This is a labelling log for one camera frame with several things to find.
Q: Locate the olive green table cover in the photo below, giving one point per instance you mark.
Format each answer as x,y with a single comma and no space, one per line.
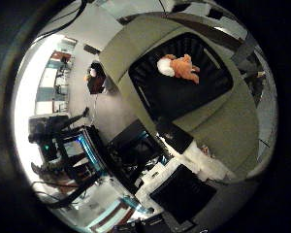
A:
223,129

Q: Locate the orange and white plush toy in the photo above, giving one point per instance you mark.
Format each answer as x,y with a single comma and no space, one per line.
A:
182,68

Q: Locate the black slatted plastic basket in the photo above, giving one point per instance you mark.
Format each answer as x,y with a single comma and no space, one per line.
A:
171,97

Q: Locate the black computer with blue lights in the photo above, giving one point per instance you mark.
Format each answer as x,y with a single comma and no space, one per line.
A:
132,152

